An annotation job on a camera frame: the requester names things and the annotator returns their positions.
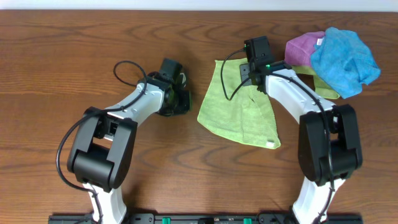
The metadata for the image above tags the light green cloth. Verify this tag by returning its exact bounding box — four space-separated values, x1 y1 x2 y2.
197 58 281 149

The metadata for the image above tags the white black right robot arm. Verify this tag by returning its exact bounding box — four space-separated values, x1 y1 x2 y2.
239 61 363 223

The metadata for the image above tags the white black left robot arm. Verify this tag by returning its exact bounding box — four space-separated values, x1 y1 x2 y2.
61 68 191 223

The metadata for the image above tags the purple cloth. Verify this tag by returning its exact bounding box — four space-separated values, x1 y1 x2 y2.
284 31 325 67

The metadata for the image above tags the yellow-green cloth in pile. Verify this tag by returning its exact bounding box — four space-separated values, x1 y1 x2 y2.
292 65 340 100

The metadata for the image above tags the blue cloth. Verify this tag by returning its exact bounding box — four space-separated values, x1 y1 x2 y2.
310 27 381 99

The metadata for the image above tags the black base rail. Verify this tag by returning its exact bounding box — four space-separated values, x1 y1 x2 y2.
48 213 364 224

